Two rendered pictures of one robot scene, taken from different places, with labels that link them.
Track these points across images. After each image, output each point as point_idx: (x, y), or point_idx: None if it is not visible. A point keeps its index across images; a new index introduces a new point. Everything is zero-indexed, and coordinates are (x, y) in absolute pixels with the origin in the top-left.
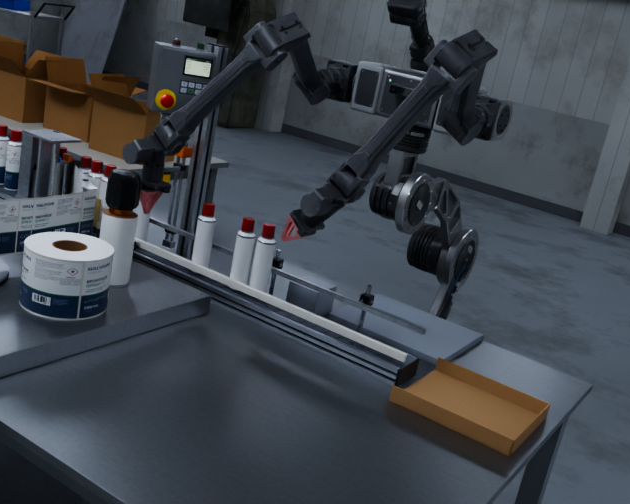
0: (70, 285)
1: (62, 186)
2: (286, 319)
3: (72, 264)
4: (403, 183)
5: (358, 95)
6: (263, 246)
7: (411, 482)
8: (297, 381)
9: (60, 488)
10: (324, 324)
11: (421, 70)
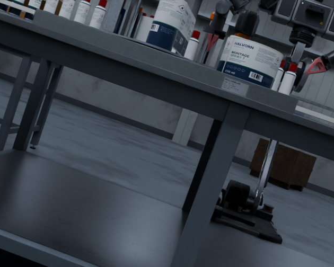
0: (274, 69)
1: (136, 28)
2: (312, 119)
3: (279, 55)
4: (301, 62)
5: (280, 9)
6: (292, 77)
7: None
8: None
9: (151, 237)
10: None
11: (317, 0)
